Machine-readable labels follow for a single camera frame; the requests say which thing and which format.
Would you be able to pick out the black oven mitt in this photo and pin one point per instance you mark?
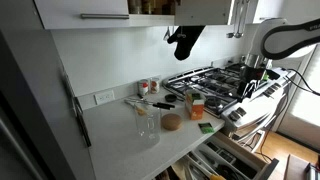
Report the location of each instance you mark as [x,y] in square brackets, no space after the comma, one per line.
[185,37]

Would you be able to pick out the hanging metal ladle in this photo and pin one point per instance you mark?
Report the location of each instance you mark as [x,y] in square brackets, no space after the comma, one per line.
[238,17]

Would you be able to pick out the clear glass measuring jug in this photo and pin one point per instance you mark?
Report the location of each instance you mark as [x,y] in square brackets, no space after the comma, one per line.
[149,126]

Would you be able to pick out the stainless gas stove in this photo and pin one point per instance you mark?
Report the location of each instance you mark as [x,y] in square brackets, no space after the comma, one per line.
[220,85]

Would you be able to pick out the green tea bag packet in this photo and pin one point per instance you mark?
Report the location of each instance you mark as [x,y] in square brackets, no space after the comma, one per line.
[206,128]

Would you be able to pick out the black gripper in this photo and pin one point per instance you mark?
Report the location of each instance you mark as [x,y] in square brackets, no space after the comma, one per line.
[251,71]

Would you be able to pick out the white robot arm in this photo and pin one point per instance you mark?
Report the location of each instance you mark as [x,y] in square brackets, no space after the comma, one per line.
[274,39]

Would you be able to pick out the orange juice carton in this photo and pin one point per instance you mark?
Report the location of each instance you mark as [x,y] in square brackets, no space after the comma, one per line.
[194,103]

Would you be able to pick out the round cork trivet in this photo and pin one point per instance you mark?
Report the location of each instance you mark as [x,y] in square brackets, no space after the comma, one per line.
[171,122]

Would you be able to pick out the open wooden cutlery drawer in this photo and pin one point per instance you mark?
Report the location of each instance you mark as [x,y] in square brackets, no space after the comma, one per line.
[233,160]

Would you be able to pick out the magnetic knife strip with knives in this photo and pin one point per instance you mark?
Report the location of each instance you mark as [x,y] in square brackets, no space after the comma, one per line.
[78,110]

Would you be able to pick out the glass jar with label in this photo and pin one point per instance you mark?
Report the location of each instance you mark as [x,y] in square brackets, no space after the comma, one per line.
[154,85]

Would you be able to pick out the white wall outlet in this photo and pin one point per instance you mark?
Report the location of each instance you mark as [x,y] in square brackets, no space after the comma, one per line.
[104,97]

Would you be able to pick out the small black round lid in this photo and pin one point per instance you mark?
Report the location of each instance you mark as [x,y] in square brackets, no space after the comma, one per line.
[170,98]

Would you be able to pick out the red labelled tin can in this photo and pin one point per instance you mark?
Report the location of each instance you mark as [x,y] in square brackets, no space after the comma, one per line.
[143,87]

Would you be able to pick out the white upper cupboard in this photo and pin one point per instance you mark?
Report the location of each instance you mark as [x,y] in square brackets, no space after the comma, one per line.
[84,14]

